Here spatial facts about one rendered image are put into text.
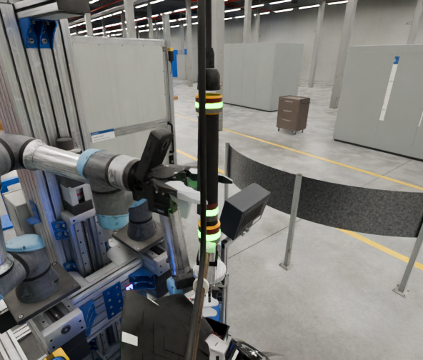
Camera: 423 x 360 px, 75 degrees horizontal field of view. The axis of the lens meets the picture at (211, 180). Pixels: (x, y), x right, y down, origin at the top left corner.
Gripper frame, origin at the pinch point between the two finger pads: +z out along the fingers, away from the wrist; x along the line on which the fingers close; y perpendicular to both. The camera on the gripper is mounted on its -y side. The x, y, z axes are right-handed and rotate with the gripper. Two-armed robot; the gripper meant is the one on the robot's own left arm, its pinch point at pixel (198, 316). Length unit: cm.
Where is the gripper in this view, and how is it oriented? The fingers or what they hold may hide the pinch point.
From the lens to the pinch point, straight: 90.3
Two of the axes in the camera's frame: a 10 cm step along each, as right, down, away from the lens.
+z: -0.5, 4.1, -9.1
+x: -1.1, 9.0, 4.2
